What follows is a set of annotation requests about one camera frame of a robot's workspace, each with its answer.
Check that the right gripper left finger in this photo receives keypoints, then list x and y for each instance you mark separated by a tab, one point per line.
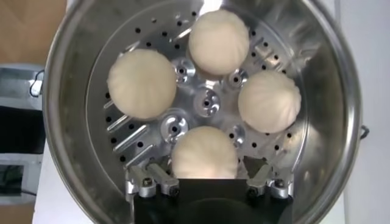
166	182

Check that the perforated steel steamer basket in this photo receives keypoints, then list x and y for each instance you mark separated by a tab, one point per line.
76	91

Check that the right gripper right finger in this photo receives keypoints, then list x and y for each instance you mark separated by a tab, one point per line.
260	179

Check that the white steamed baozi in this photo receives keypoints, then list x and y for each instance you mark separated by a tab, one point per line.
269	102
218	42
141	83
204	152

